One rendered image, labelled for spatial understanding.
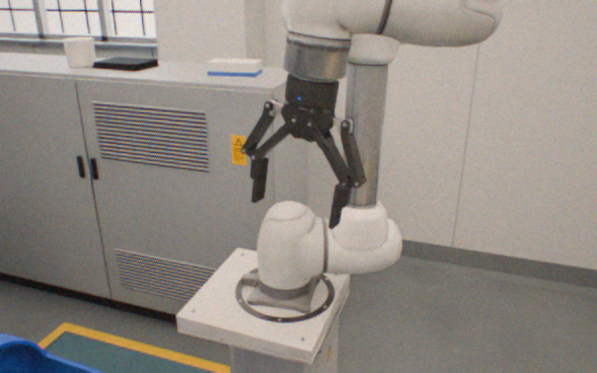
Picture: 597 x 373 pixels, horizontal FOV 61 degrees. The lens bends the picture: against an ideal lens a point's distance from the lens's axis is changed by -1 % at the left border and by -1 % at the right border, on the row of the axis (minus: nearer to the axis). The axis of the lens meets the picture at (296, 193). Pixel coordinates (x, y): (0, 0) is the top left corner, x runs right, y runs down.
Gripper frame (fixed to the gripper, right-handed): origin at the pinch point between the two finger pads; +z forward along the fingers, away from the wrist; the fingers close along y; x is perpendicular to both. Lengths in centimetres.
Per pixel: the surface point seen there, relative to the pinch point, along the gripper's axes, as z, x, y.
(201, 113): 31, -126, 111
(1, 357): 49, 14, 57
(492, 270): 134, -276, -30
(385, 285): 147, -230, 30
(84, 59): 22, -134, 196
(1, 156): 83, -111, 240
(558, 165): 52, -277, -48
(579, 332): 134, -234, -86
